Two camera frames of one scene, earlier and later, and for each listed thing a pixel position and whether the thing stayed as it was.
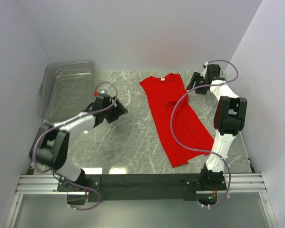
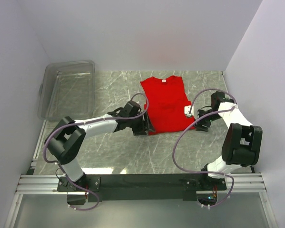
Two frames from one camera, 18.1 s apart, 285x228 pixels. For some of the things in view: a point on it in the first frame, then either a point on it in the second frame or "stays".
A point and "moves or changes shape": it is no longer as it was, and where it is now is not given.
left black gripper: x=118 y=111 -> x=141 y=130
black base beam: x=143 y=187 stays
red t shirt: x=176 y=120 moves or changes shape
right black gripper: x=196 y=77 -> x=199 y=127
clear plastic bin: x=67 y=88 stays
